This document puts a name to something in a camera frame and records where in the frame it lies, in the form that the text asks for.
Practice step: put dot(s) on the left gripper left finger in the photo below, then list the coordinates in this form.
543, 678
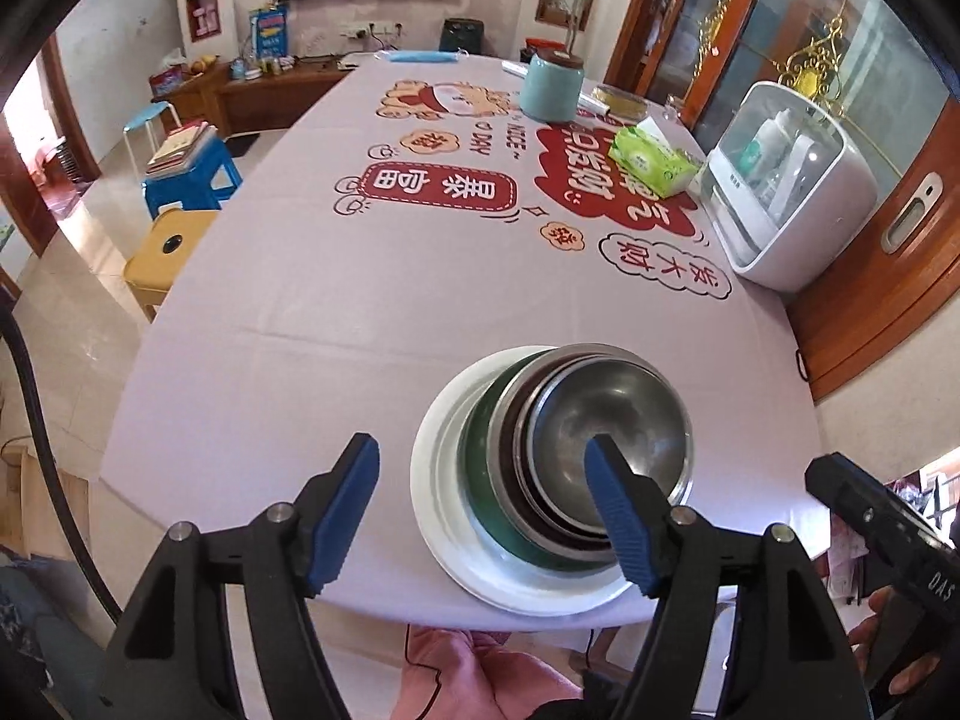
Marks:
171, 656

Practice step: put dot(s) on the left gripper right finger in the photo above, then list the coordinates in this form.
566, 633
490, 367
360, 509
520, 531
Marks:
789, 654

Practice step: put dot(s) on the white plate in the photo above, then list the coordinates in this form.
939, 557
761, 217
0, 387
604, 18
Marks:
455, 538

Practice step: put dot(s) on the small steel bowl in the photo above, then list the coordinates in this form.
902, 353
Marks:
626, 401

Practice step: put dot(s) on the green plate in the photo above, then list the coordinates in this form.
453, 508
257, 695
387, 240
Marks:
475, 454

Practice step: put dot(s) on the large steel bowl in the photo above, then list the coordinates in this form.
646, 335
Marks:
530, 491

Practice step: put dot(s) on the pink steel bowl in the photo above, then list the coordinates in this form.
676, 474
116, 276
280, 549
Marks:
511, 467

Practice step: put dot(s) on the right hand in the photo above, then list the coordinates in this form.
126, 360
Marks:
897, 645

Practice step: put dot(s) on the white cosmetics storage box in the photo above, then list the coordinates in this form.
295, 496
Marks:
785, 188

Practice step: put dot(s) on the green tissue pack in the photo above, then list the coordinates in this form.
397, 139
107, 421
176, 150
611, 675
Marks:
644, 152

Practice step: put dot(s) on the blue plastic stool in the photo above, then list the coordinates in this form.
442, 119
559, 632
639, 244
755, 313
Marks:
210, 178

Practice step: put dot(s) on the printed pink tablecloth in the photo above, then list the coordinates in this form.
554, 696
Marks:
405, 228

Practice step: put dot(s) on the stack of books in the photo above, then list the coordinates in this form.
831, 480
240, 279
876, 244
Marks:
180, 147

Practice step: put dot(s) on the glass jar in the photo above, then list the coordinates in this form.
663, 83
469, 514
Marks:
673, 108

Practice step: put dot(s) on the round gold tin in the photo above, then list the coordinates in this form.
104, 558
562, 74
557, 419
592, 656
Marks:
625, 106

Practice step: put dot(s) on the wooden tv cabinet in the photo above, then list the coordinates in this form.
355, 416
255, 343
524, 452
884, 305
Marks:
271, 102

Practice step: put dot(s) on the teal canister with lid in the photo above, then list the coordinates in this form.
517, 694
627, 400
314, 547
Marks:
552, 86

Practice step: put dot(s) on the blue poster box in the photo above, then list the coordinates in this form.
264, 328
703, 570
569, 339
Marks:
269, 32

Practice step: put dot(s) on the blue face mask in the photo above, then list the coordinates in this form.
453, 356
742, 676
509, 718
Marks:
419, 57

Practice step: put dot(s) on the black heater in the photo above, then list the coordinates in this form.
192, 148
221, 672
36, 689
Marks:
462, 36

